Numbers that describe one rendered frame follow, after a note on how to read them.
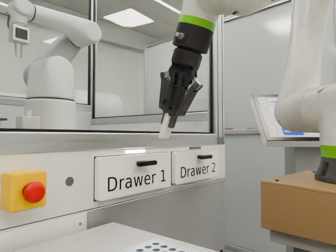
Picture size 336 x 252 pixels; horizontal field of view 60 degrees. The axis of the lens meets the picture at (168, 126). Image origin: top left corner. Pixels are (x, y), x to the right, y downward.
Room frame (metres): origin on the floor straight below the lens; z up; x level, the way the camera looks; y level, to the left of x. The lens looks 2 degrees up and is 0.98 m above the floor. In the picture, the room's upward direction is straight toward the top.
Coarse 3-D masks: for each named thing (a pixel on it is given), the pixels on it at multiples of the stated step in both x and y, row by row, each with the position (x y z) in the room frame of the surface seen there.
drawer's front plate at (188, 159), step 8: (176, 152) 0.98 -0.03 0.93; (184, 152) 1.01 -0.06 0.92; (192, 152) 1.05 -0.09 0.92; (200, 152) 1.09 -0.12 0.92; (208, 152) 1.14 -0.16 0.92; (216, 152) 1.19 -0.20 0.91; (176, 160) 0.98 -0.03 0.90; (184, 160) 1.01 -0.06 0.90; (192, 160) 1.05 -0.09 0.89; (200, 160) 1.09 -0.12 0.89; (208, 160) 1.14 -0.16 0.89; (216, 160) 1.19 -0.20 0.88; (176, 168) 0.98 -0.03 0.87; (208, 168) 1.14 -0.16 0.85; (216, 168) 1.19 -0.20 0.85; (176, 176) 0.98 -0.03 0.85; (192, 176) 1.05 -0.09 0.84; (200, 176) 1.09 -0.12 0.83; (208, 176) 1.14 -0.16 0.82; (176, 184) 0.98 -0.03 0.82
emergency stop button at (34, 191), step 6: (30, 186) 0.54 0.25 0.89; (36, 186) 0.55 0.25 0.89; (42, 186) 0.56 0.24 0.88; (24, 192) 0.54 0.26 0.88; (30, 192) 0.54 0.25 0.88; (36, 192) 0.55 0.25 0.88; (42, 192) 0.56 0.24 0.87; (24, 198) 0.54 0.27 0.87; (30, 198) 0.54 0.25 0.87; (36, 198) 0.55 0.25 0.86
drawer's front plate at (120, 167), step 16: (96, 160) 0.73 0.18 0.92; (112, 160) 0.76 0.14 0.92; (128, 160) 0.81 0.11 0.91; (160, 160) 0.91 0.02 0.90; (96, 176) 0.73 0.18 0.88; (112, 176) 0.76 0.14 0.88; (128, 176) 0.81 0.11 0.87; (144, 176) 0.86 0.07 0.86; (160, 176) 0.91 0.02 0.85; (96, 192) 0.73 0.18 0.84; (112, 192) 0.76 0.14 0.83; (128, 192) 0.81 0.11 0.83
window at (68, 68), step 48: (0, 0) 0.58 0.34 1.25; (48, 0) 0.66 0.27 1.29; (96, 0) 0.76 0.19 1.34; (144, 0) 0.91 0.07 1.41; (0, 48) 0.58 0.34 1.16; (48, 48) 0.66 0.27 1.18; (96, 48) 0.76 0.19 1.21; (144, 48) 0.91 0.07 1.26; (0, 96) 0.58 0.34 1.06; (48, 96) 0.66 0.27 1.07; (96, 96) 0.76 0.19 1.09; (144, 96) 0.91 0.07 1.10
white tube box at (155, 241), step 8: (152, 240) 0.52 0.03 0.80; (160, 240) 0.52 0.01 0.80; (128, 248) 0.48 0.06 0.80; (136, 248) 0.49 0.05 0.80; (144, 248) 0.49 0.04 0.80; (152, 248) 0.49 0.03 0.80; (160, 248) 0.49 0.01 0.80; (168, 248) 0.49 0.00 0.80; (176, 248) 0.49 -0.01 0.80; (184, 248) 0.48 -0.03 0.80
